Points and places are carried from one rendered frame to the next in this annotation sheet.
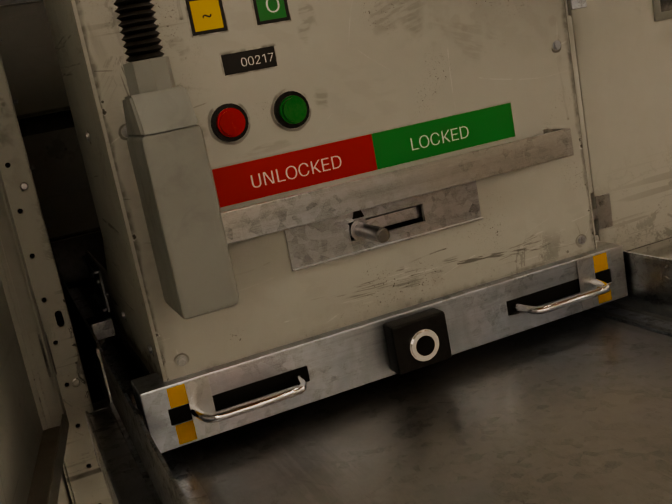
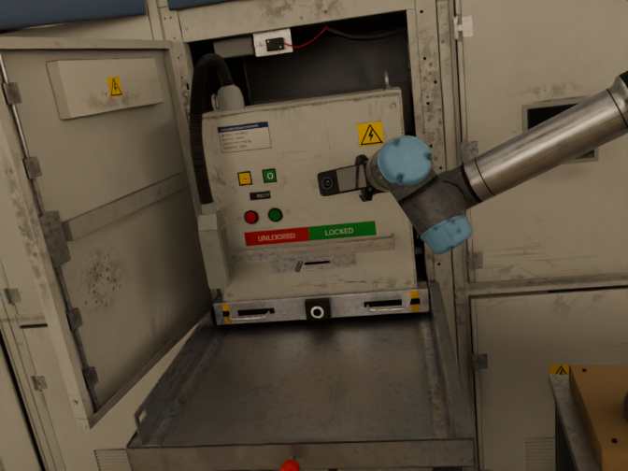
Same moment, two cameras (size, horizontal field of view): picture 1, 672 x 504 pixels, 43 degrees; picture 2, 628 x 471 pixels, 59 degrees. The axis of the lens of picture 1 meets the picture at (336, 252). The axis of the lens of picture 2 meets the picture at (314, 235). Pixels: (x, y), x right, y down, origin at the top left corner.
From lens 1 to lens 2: 81 cm
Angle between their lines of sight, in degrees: 29
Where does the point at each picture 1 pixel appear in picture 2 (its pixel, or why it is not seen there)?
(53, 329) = not seen: hidden behind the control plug
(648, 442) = (341, 377)
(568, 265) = (396, 292)
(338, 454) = (264, 344)
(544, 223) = (389, 272)
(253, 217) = (249, 254)
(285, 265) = (269, 270)
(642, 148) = (506, 232)
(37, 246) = not seen: hidden behind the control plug
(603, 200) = (478, 254)
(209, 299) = (217, 284)
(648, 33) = not seen: hidden behind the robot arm
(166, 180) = (205, 245)
